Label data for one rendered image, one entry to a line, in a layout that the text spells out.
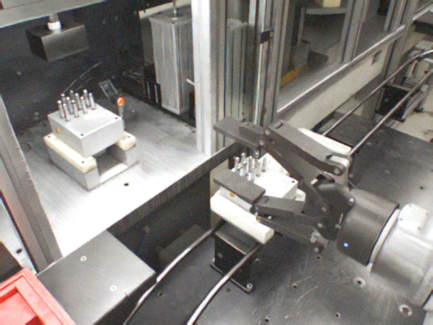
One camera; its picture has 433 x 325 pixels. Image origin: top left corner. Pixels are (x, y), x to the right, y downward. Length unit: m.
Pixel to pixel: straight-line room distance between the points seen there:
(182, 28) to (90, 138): 0.33
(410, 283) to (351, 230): 0.07
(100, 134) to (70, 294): 0.30
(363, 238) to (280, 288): 0.52
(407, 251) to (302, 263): 0.58
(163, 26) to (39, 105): 0.38
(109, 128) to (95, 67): 0.36
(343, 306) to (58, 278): 0.58
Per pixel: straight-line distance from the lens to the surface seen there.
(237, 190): 0.51
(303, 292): 0.91
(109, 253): 0.68
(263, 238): 0.74
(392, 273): 0.40
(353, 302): 0.92
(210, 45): 0.72
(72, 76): 1.07
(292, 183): 0.77
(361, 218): 0.40
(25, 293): 0.60
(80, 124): 0.79
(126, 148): 0.81
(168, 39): 0.90
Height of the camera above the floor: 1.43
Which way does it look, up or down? 38 degrees down
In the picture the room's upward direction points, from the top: straight up
